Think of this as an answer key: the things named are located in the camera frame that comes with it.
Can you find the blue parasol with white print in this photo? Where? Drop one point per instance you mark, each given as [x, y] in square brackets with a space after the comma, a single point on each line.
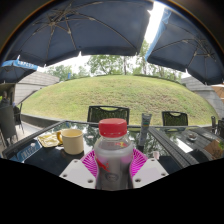
[15, 70]

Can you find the dark wicker chair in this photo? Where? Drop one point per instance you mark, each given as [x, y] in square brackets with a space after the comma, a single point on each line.
[7, 121]
[17, 115]

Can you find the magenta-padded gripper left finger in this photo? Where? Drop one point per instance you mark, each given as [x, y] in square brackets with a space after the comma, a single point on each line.
[78, 173]

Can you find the cream mug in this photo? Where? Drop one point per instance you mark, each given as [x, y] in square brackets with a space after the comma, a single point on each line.
[73, 141]

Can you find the navy parasol with blue edge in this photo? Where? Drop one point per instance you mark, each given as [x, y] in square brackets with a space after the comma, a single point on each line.
[190, 50]

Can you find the upright grey tube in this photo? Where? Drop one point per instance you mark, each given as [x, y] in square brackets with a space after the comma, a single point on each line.
[145, 128]

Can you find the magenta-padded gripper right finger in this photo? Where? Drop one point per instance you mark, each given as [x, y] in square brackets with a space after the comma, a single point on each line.
[150, 171]

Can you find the black slatted chair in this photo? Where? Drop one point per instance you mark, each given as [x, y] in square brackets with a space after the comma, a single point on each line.
[175, 119]
[100, 115]

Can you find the red-capped clear drink bottle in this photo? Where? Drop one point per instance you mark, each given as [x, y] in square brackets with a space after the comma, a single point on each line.
[113, 160]

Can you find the blue printed card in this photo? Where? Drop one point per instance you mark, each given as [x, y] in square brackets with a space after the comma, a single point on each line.
[25, 152]

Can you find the small round ashtray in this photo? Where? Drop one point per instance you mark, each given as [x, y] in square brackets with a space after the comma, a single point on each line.
[192, 136]

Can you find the yellow foil packet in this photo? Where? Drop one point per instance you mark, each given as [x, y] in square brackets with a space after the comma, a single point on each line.
[48, 140]

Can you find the person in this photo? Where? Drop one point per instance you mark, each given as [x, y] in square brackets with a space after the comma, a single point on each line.
[4, 100]

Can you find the small white cup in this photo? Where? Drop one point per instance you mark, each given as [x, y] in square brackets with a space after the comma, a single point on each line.
[155, 155]

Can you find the large navy parasol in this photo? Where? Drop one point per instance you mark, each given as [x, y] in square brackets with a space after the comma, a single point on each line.
[83, 30]

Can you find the brown paper bag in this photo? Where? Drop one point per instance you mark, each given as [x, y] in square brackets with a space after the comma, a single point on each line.
[215, 149]

